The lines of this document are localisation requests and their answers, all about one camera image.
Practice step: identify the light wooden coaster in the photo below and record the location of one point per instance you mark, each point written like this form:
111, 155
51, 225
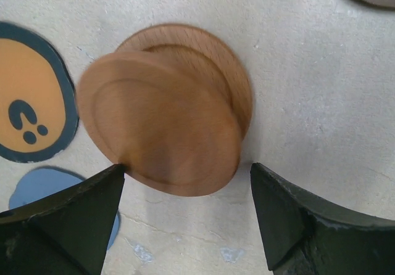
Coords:
207, 56
171, 131

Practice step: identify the orange black smiley coaster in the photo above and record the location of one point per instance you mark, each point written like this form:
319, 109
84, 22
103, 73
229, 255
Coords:
38, 113

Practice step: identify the light wooden coaster top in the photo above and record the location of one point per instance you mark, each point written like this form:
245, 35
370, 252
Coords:
171, 131

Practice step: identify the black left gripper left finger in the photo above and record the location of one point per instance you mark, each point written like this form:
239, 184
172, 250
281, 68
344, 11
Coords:
66, 232

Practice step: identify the light wooden coaster bottom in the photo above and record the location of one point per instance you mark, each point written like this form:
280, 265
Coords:
207, 56

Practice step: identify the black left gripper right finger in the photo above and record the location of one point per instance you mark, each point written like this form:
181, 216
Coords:
303, 233

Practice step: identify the blue round coaster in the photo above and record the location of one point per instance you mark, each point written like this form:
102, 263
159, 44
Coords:
48, 180

